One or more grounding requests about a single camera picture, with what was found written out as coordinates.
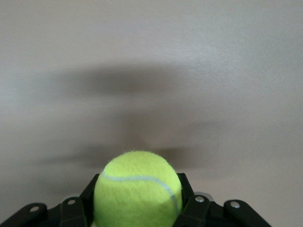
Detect yellow tennis ball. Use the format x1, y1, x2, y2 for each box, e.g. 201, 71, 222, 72
93, 148, 183, 227

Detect brown table mat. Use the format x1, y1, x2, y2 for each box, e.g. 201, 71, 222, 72
0, 0, 303, 227

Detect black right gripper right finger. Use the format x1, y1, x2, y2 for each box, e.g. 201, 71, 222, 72
175, 172, 273, 227

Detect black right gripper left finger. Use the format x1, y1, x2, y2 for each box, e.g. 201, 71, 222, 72
0, 174, 100, 227

